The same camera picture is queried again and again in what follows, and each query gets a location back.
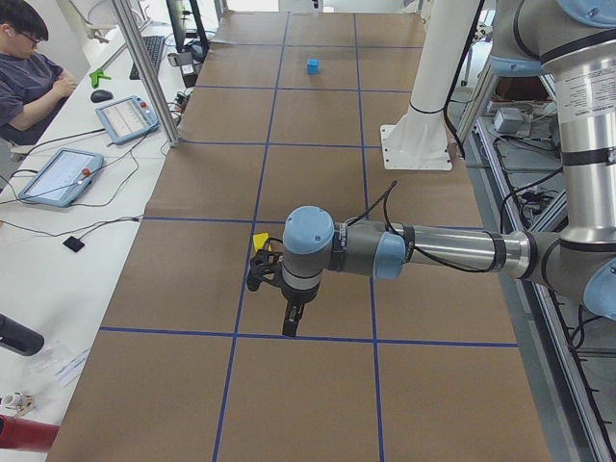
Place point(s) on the small black square pad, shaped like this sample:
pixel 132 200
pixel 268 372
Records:
pixel 74 244

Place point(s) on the black cylinder object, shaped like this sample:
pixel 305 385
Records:
pixel 19 338

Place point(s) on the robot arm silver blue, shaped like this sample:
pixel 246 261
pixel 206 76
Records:
pixel 574 41

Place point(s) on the aluminium frame post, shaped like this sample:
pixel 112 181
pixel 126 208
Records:
pixel 149 77

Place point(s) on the far blue teach pendant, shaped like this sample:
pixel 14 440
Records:
pixel 127 119

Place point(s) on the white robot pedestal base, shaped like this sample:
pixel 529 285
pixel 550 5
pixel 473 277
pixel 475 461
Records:
pixel 419 140

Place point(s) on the grey power adapter box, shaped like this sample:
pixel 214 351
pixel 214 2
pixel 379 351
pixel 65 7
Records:
pixel 511 121

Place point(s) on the blue cube block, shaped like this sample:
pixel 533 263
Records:
pixel 313 66

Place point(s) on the aluminium side frame rack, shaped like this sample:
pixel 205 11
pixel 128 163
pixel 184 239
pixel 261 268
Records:
pixel 563 211

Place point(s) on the green plastic clamp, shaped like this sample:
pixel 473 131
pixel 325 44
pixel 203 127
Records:
pixel 97 76

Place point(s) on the near blue teach pendant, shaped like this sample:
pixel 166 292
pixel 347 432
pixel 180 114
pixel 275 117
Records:
pixel 63 178

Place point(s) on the red cylinder object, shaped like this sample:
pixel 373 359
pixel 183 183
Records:
pixel 27 435

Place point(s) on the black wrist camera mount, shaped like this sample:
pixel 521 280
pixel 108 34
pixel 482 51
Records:
pixel 264 267

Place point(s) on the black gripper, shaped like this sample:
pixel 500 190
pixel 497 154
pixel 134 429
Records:
pixel 297 295

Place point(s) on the seated person dark shirt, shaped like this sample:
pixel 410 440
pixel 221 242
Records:
pixel 33 88

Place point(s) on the blue teach pendant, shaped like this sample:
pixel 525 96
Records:
pixel 127 119
pixel 63 178

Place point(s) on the black monitor stand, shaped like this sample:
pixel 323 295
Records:
pixel 188 30

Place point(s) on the black keyboard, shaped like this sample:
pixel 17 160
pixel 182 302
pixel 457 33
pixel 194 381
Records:
pixel 154 47

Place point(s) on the yellow cube block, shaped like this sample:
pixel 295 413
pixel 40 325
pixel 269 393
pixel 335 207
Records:
pixel 261 241

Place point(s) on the black computer mouse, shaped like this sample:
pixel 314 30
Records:
pixel 98 96

